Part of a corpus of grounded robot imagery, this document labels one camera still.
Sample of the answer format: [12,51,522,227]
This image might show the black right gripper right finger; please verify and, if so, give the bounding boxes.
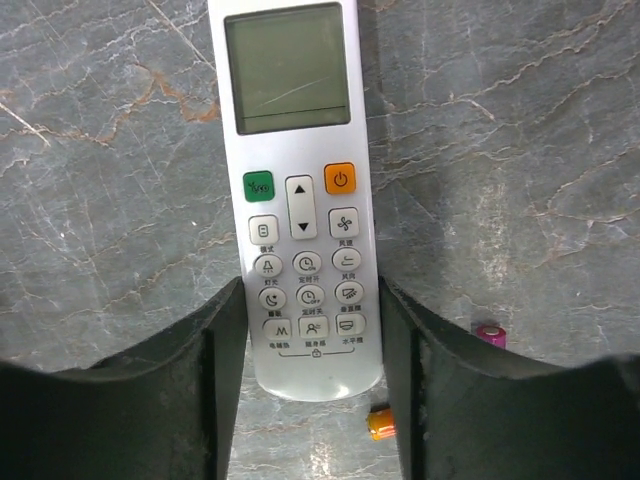
[379,279,639,479]

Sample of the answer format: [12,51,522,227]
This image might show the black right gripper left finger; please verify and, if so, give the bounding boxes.
[1,279,248,479]

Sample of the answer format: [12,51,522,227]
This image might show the orange red battery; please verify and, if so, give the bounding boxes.
[367,407,396,441]

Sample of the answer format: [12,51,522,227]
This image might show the purple blue battery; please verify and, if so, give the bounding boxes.
[475,324,507,349]

